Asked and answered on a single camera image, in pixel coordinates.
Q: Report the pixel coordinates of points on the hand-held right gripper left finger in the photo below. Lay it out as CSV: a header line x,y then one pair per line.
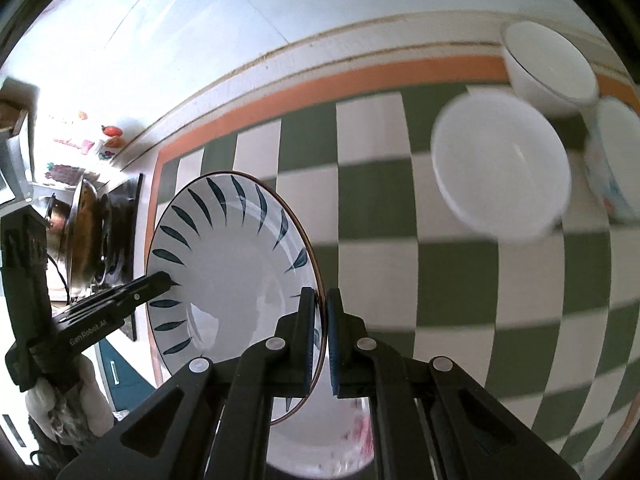
x,y
310,322

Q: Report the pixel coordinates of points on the colourful wall sticker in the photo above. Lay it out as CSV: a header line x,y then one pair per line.
x,y
62,172

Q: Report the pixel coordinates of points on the teal cabinet front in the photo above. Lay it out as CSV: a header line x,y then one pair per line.
x,y
120,375

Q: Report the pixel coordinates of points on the pink wall sticker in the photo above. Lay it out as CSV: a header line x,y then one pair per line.
x,y
77,144

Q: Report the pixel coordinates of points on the white plate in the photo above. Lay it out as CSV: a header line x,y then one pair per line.
x,y
320,435

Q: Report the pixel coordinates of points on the steel wok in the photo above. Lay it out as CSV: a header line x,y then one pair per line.
x,y
82,240

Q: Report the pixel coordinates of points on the white bowl with coloured print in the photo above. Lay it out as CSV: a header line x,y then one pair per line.
x,y
612,150

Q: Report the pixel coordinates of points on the plain white bowl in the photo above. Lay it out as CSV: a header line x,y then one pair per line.
x,y
500,170

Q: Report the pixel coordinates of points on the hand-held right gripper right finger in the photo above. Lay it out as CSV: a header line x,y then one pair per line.
x,y
334,342

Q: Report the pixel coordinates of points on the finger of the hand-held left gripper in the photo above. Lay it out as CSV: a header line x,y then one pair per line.
x,y
145,287

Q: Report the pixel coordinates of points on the leaf pattern plate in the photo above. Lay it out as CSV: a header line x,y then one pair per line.
x,y
240,270

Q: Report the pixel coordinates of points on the black gas stove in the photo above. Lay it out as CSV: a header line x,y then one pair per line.
x,y
131,220

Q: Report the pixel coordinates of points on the tomato wall sticker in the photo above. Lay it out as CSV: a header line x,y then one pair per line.
x,y
111,131

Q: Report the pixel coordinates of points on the steel steamer pot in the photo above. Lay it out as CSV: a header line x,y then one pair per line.
x,y
59,217

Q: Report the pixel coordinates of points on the person's left hand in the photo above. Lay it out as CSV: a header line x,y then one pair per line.
x,y
75,405

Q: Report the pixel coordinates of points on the orange wall sticker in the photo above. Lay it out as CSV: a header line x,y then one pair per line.
x,y
114,143

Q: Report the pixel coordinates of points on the white bowl with dark rim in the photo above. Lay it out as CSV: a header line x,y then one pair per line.
x,y
545,60

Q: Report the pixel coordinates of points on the green checkered tablecloth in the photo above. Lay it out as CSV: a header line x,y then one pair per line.
x,y
370,160

